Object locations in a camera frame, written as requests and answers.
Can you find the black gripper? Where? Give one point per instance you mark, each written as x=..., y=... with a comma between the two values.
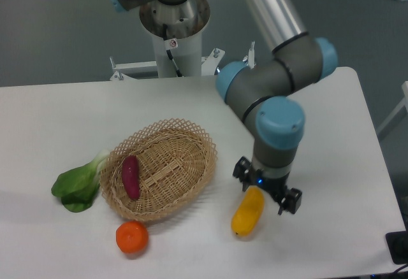
x=272, y=181

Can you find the yellow mango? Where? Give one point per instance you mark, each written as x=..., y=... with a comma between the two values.
x=248, y=213

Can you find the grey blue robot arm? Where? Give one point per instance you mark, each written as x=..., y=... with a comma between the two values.
x=258, y=95

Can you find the woven wicker basket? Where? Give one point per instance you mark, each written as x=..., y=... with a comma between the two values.
x=177, y=159

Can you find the purple sweet potato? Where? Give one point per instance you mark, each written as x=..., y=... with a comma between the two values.
x=130, y=177

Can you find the black device at edge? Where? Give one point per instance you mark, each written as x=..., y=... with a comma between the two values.
x=397, y=245

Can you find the orange tangerine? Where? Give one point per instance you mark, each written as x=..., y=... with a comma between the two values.
x=132, y=237

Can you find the white furniture leg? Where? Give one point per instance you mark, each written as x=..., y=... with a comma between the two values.
x=398, y=113

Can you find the green bok choy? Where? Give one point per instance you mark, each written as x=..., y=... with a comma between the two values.
x=77, y=188

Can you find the white metal base frame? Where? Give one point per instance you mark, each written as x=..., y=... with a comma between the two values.
x=166, y=68

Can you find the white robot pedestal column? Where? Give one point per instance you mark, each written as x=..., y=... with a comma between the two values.
x=176, y=30

